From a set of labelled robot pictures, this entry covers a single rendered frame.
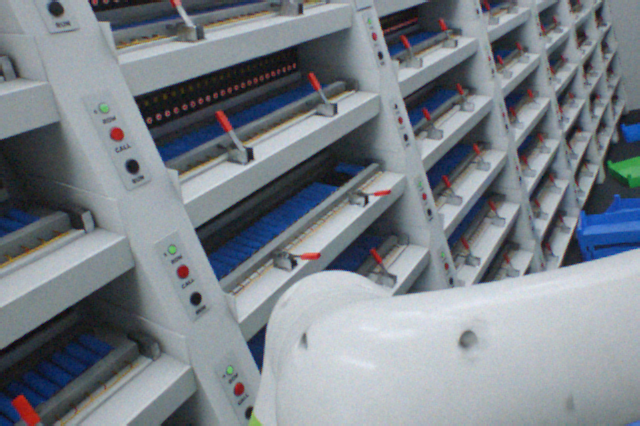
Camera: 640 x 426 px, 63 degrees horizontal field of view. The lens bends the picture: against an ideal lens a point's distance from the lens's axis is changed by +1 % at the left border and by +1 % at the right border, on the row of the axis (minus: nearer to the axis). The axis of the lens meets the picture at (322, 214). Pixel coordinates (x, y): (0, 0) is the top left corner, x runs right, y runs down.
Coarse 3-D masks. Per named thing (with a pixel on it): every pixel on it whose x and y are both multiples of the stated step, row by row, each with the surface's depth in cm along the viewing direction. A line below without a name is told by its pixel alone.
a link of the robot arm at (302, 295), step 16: (320, 272) 41; (336, 272) 40; (352, 272) 41; (304, 288) 38; (320, 288) 36; (336, 288) 35; (352, 288) 35; (368, 288) 37; (288, 304) 38; (304, 304) 35; (272, 320) 39; (288, 320) 35; (272, 336) 37; (272, 352) 36; (272, 368) 37; (272, 384) 38; (256, 400) 40; (272, 400) 37; (256, 416) 39; (272, 416) 37
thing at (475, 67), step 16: (432, 0) 170; (448, 0) 167; (464, 0) 164; (432, 16) 172; (448, 16) 169; (464, 16) 166; (480, 32) 169; (480, 48) 168; (464, 64) 173; (480, 64) 170; (480, 80) 172; (496, 80) 176; (496, 96) 175; (496, 112) 174; (480, 128) 179; (496, 128) 176; (512, 144) 183; (496, 176) 184; (512, 176) 181; (528, 224) 187; (528, 272) 193
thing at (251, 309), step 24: (336, 144) 128; (384, 168) 122; (264, 192) 107; (336, 216) 105; (360, 216) 105; (312, 240) 97; (336, 240) 98; (312, 264) 92; (264, 288) 84; (288, 288) 87; (240, 312) 79; (264, 312) 82
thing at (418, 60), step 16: (400, 16) 160; (416, 16) 170; (384, 32) 154; (400, 32) 161; (416, 32) 167; (432, 32) 168; (448, 32) 165; (464, 32) 168; (400, 48) 148; (416, 48) 146; (432, 48) 155; (448, 48) 154; (464, 48) 158; (400, 64) 139; (416, 64) 134; (432, 64) 139; (448, 64) 149; (400, 80) 125; (416, 80) 132
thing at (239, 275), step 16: (368, 176) 117; (336, 192) 109; (320, 208) 103; (304, 224) 98; (288, 240) 94; (256, 256) 88; (272, 256) 91; (240, 272) 84; (256, 272) 86; (224, 288) 81
